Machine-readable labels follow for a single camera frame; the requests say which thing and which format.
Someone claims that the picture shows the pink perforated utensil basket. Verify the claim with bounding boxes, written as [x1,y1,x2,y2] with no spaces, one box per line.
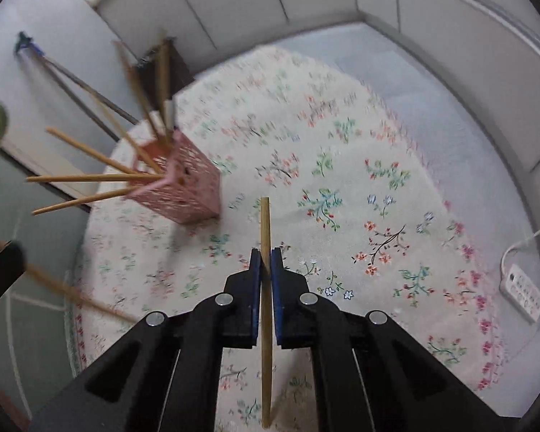
[126,131,221,224]

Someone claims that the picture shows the grey kitchen cabinets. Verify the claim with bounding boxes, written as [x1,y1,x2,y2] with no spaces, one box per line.
[82,0,540,177]

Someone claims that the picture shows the floral tablecloth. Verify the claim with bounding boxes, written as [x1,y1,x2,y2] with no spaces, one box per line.
[62,46,504,431]

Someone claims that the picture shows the bamboo chopstick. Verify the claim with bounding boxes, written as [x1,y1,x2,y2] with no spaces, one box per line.
[113,41,167,147]
[45,127,139,175]
[260,197,273,429]
[32,186,137,216]
[26,174,167,183]
[156,37,170,139]

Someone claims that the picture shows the black trash bin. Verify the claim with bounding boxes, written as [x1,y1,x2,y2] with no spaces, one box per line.
[134,37,195,110]

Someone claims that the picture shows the white power strip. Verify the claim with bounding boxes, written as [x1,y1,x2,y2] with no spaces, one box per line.
[499,264,540,324]

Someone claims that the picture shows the white power cable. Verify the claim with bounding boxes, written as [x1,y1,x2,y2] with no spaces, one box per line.
[498,217,540,275]

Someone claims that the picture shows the mop handle pole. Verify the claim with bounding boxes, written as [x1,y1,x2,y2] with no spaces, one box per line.
[14,31,119,143]

